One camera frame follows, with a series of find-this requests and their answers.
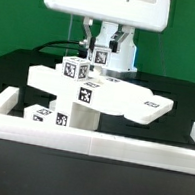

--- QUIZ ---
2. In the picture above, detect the black cable on table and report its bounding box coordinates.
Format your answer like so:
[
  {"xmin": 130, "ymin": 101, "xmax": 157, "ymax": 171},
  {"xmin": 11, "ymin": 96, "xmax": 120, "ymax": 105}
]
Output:
[{"xmin": 32, "ymin": 35, "xmax": 81, "ymax": 59}]

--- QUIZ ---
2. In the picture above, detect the white chair back part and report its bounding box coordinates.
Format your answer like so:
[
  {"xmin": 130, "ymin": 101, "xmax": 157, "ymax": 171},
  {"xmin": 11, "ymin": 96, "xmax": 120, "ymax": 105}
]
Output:
[{"xmin": 27, "ymin": 65, "xmax": 174, "ymax": 125}]

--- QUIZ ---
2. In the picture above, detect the white U-shaped fence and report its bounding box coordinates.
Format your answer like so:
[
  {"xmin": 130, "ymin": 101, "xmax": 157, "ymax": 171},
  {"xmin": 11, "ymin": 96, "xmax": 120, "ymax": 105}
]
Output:
[{"xmin": 0, "ymin": 86, "xmax": 195, "ymax": 175}]

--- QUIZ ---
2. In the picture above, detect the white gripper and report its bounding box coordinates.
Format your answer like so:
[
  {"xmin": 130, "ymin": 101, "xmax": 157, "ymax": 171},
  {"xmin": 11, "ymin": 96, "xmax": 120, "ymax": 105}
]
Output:
[{"xmin": 44, "ymin": 0, "xmax": 171, "ymax": 59}]

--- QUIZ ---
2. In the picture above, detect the white chair seat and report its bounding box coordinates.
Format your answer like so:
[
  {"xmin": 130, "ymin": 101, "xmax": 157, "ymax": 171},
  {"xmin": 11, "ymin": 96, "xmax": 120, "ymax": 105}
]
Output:
[{"xmin": 49, "ymin": 98, "xmax": 100, "ymax": 131}]

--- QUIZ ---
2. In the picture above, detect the white long chair part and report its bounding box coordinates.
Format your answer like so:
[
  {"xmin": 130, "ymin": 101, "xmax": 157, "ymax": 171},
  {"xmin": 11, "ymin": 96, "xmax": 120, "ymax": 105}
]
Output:
[{"xmin": 52, "ymin": 58, "xmax": 138, "ymax": 92}]

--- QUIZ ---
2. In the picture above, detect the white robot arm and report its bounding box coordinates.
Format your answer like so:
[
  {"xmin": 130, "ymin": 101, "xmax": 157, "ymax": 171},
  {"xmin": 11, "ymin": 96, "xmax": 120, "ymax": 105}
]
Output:
[{"xmin": 44, "ymin": 0, "xmax": 171, "ymax": 73}]

